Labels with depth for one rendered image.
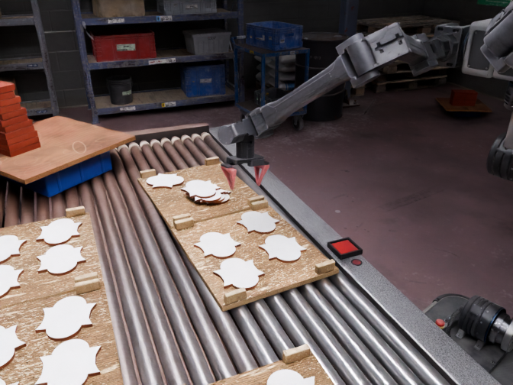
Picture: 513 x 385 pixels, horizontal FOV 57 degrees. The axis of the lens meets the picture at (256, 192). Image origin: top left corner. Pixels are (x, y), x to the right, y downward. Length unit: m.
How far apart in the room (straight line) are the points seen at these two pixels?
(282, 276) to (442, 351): 0.42
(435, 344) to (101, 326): 0.77
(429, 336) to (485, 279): 1.92
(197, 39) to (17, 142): 4.00
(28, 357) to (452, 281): 2.39
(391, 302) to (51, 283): 0.88
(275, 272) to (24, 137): 1.11
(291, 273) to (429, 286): 1.72
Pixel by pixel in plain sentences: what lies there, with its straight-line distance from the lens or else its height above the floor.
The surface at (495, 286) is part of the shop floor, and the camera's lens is 3.07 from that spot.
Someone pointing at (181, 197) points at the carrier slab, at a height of 0.94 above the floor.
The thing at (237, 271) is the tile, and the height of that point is 0.95.
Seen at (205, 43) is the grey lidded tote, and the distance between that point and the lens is 5.77.
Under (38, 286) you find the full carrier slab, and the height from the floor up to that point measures 0.94.
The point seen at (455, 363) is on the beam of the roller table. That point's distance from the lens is 1.17.
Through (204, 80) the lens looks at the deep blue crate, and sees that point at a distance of 5.86.
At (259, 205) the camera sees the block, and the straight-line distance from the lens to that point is 1.58.
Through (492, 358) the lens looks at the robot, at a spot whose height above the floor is 0.26.
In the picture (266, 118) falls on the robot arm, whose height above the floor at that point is 1.29.
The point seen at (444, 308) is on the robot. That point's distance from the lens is 2.41.
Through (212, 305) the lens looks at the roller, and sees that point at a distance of 1.23.
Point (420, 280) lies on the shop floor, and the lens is 2.96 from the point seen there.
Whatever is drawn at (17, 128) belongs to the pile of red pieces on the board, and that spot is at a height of 1.14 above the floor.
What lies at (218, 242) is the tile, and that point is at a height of 0.95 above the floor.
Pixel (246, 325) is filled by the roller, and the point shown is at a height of 0.92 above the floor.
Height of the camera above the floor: 1.71
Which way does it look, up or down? 27 degrees down
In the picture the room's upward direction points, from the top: straight up
